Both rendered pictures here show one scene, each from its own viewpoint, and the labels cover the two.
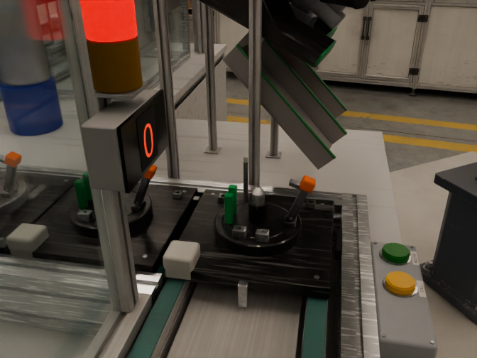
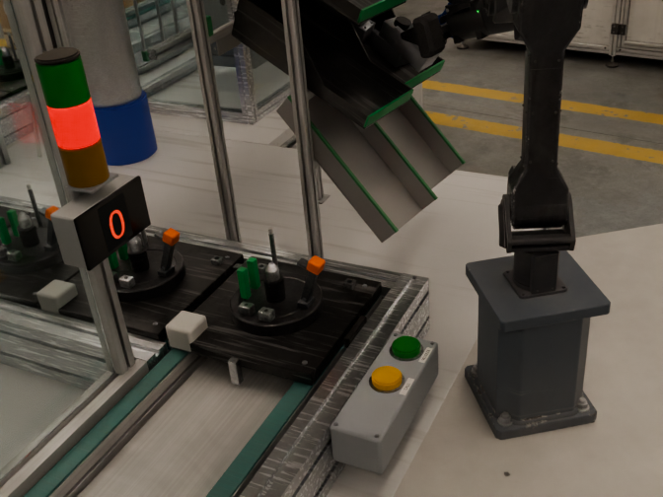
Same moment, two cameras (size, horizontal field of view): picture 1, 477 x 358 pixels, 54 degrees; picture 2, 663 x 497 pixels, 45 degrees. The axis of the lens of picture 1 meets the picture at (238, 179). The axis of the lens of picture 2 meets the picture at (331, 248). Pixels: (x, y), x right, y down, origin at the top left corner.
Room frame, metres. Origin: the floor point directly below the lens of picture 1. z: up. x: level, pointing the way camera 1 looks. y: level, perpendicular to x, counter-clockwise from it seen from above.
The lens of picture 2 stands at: (-0.29, -0.42, 1.66)
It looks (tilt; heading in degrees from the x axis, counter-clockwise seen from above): 31 degrees down; 17
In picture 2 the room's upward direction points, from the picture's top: 5 degrees counter-clockwise
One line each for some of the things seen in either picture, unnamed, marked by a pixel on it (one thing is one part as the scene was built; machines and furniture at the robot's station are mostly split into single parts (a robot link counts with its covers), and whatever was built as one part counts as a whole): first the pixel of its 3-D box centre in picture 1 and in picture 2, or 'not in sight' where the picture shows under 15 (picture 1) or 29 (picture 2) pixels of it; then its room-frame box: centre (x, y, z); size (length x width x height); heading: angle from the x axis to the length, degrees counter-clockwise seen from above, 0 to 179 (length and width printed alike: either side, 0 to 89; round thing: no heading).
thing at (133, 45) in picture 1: (115, 62); (84, 160); (0.47, 0.12, 1.28); 0.05 x 0.05 x 0.05
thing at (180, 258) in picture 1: (182, 260); (186, 330); (0.56, 0.08, 0.97); 0.05 x 0.05 x 0.04; 78
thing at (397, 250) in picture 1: (395, 254); (405, 349); (0.58, -0.24, 0.96); 0.04 x 0.04 x 0.02
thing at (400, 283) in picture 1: (399, 285); (387, 380); (0.51, -0.22, 0.96); 0.04 x 0.04 x 0.02
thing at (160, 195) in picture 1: (107, 193); (137, 255); (0.69, 0.22, 1.01); 0.24 x 0.24 x 0.13; 78
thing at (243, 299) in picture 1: (243, 293); (235, 371); (0.51, -0.01, 0.95); 0.01 x 0.01 x 0.04; 78
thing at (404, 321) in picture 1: (396, 302); (388, 397); (0.51, -0.22, 0.93); 0.21 x 0.07 x 0.06; 168
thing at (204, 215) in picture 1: (258, 234); (278, 313); (0.64, -0.03, 0.96); 0.24 x 0.24 x 0.02; 78
